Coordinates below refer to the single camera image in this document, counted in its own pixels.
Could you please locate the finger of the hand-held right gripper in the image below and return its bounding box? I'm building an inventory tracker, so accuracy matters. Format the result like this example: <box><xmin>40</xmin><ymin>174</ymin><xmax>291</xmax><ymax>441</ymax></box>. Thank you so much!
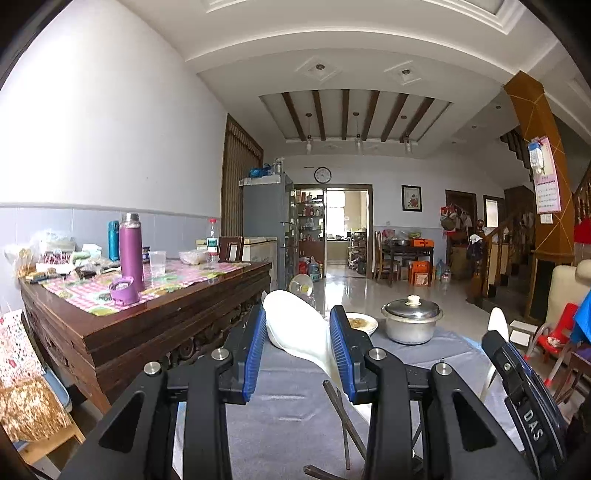
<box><xmin>481</xmin><ymin>329</ymin><xmax>570</xmax><ymax>480</ymax></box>

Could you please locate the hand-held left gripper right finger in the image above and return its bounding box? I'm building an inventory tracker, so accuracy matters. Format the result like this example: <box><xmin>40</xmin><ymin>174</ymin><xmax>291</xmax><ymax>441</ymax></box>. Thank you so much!
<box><xmin>329</xmin><ymin>306</ymin><xmax>537</xmax><ymax>480</ymax></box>

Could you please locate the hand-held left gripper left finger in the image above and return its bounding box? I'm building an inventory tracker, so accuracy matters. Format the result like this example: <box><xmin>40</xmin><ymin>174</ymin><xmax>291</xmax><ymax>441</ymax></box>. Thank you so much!
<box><xmin>58</xmin><ymin>305</ymin><xmax>269</xmax><ymax>480</ymax></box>

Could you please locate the bunch of dark chopsticks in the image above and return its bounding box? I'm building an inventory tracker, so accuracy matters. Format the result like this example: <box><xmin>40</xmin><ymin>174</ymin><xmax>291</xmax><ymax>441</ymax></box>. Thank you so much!
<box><xmin>302</xmin><ymin>379</ymin><xmax>426</xmax><ymax>480</ymax></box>

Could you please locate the white ceramic spoon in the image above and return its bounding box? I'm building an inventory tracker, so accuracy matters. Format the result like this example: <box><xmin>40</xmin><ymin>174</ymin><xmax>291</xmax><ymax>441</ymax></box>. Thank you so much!
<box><xmin>479</xmin><ymin>306</ymin><xmax>510</xmax><ymax>403</ymax></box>
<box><xmin>262</xmin><ymin>289</ymin><xmax>353</xmax><ymax>398</ymax></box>

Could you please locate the plate of food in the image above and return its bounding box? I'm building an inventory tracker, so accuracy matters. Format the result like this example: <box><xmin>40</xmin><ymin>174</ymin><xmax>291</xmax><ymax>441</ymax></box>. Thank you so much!
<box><xmin>346</xmin><ymin>312</ymin><xmax>380</xmax><ymax>337</ymax></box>

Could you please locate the grey tablecloth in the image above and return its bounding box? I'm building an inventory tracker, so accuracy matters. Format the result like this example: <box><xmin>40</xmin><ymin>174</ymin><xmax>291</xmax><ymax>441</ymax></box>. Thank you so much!
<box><xmin>172</xmin><ymin>318</ymin><xmax>509</xmax><ymax>480</ymax></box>

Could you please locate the metal cooking pot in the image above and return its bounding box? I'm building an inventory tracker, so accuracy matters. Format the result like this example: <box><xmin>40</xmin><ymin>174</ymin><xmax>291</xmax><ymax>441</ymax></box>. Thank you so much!
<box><xmin>385</xmin><ymin>311</ymin><xmax>439</xmax><ymax>346</ymax></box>

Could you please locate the white electric fan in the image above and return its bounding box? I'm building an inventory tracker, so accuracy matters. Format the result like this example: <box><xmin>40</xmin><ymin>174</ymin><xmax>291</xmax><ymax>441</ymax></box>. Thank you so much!
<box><xmin>288</xmin><ymin>273</ymin><xmax>317</xmax><ymax>308</ymax></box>

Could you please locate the metal pot lid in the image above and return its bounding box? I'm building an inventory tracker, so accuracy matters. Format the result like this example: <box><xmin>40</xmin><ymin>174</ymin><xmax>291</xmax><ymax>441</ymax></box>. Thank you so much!
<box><xmin>381</xmin><ymin>295</ymin><xmax>444</xmax><ymax>321</ymax></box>

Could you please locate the red plastic chair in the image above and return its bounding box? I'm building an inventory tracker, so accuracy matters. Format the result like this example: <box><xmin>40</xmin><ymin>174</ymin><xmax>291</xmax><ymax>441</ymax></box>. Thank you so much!
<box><xmin>525</xmin><ymin>302</ymin><xmax>583</xmax><ymax>385</ymax></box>

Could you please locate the white chest freezer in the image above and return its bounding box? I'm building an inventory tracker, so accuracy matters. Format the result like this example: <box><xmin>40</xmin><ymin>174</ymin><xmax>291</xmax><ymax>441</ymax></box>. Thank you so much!
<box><xmin>243</xmin><ymin>236</ymin><xmax>279</xmax><ymax>289</ymax></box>

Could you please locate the slatted wooden chair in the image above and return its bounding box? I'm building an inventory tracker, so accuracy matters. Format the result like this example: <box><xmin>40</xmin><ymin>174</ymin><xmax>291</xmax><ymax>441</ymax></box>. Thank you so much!
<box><xmin>374</xmin><ymin>230</ymin><xmax>400</xmax><ymax>282</ymax></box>

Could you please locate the dark wooden chair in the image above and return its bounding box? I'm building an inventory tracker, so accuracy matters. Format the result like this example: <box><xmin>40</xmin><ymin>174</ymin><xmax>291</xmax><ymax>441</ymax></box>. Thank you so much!
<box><xmin>217</xmin><ymin>235</ymin><xmax>245</xmax><ymax>263</ymax></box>

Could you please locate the orange cardboard box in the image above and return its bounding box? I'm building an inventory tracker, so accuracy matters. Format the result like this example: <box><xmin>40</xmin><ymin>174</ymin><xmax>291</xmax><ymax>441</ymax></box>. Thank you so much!
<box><xmin>408</xmin><ymin>260</ymin><xmax>430</xmax><ymax>286</ymax></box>

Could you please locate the carved wooden sideboard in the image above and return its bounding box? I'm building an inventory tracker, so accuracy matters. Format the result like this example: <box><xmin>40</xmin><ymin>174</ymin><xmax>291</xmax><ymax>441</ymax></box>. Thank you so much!
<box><xmin>19</xmin><ymin>257</ymin><xmax>273</xmax><ymax>415</ymax></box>

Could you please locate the red-capped water bottle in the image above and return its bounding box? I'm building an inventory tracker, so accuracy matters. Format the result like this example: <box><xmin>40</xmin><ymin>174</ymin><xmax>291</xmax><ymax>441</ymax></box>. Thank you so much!
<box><xmin>206</xmin><ymin>218</ymin><xmax>219</xmax><ymax>265</ymax></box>

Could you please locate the dark wooden dining table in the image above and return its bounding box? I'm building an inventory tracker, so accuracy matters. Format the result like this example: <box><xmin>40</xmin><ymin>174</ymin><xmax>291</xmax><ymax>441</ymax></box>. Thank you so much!
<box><xmin>380</xmin><ymin>244</ymin><xmax>435</xmax><ymax>281</ymax></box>

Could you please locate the cream upholstered chair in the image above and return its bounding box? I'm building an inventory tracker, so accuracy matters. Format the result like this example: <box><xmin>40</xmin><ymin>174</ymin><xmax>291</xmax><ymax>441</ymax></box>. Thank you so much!
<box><xmin>544</xmin><ymin>259</ymin><xmax>591</xmax><ymax>334</ymax></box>

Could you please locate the grey refrigerator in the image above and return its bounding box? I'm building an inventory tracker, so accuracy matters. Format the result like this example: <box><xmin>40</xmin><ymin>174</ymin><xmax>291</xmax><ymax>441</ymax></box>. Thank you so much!
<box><xmin>239</xmin><ymin>172</ymin><xmax>295</xmax><ymax>292</ymax></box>

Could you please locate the purple thermos lid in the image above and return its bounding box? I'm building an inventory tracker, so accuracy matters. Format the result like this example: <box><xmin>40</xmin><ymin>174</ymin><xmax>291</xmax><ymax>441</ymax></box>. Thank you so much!
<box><xmin>108</xmin><ymin>275</ymin><xmax>140</xmax><ymax>306</ymax></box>

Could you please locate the purple thermos bottle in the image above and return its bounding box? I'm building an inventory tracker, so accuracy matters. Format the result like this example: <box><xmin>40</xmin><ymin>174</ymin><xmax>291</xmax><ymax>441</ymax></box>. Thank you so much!
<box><xmin>119</xmin><ymin>213</ymin><xmax>145</xmax><ymax>293</ymax></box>

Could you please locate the wooden stair railing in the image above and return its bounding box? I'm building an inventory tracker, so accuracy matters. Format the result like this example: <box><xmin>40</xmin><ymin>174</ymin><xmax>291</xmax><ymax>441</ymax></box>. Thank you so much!
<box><xmin>465</xmin><ymin>202</ymin><xmax>537</xmax><ymax>306</ymax></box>

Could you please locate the pink checkered table mat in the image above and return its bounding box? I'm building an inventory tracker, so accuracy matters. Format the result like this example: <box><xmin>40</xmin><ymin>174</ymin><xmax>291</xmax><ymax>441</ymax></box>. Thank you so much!
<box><xmin>39</xmin><ymin>257</ymin><xmax>253</xmax><ymax>318</ymax></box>

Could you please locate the pile of snack packets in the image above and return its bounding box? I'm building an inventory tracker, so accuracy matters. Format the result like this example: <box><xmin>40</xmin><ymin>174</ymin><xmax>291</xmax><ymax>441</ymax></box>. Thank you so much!
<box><xmin>4</xmin><ymin>227</ymin><xmax>122</xmax><ymax>283</ymax></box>

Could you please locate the floral printed bag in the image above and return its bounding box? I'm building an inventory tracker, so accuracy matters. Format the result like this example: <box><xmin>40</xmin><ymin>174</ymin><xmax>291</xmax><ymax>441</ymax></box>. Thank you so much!
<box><xmin>0</xmin><ymin>308</ymin><xmax>75</xmax><ymax>445</ymax></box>

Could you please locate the orange wooden pillar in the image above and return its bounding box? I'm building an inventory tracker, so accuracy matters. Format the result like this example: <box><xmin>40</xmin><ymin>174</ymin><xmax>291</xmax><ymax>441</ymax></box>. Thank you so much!
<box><xmin>503</xmin><ymin>71</ymin><xmax>576</xmax><ymax>265</ymax></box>

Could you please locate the framed wall picture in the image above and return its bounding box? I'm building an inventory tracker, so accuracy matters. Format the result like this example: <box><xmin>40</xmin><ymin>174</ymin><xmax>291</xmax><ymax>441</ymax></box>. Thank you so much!
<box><xmin>401</xmin><ymin>185</ymin><xmax>423</xmax><ymax>212</ymax></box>

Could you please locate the wall calendar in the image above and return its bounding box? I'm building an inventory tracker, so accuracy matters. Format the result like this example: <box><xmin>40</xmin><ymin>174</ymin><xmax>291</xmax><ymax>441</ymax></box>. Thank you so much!
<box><xmin>527</xmin><ymin>136</ymin><xmax>563</xmax><ymax>214</ymax></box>

